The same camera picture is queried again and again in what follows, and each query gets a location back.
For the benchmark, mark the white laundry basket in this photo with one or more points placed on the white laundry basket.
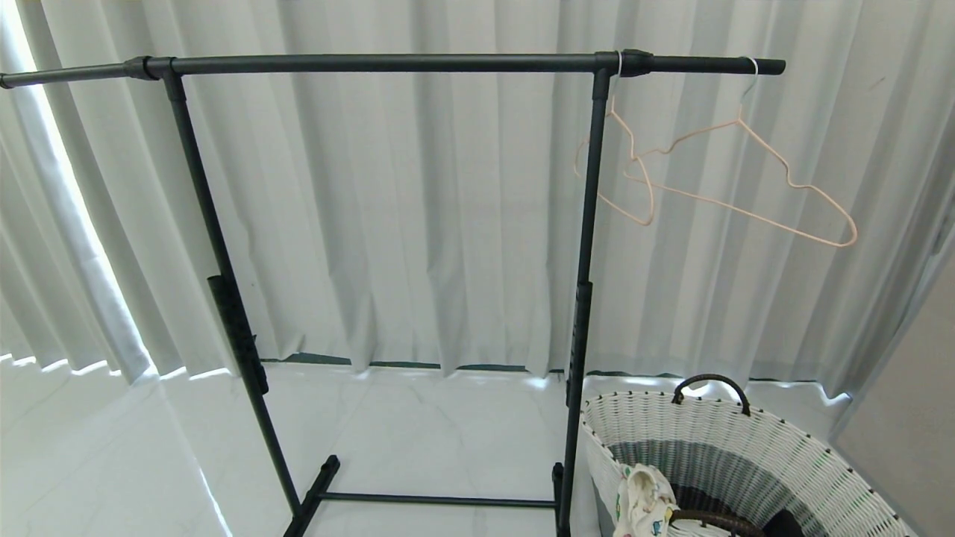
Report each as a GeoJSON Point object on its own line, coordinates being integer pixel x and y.
{"type": "Point", "coordinates": [716, 429]}

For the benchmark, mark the black clothes rack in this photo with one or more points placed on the black clothes rack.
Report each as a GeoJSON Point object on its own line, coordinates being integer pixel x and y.
{"type": "Point", "coordinates": [388, 63]}

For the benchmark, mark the pink clothes hanger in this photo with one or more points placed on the pink clothes hanger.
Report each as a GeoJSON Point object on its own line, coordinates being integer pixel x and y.
{"type": "Point", "coordinates": [776, 158]}
{"type": "Point", "coordinates": [636, 160]}

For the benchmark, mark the cream printed garment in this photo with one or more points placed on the cream printed garment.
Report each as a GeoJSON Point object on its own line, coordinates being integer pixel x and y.
{"type": "Point", "coordinates": [643, 503]}

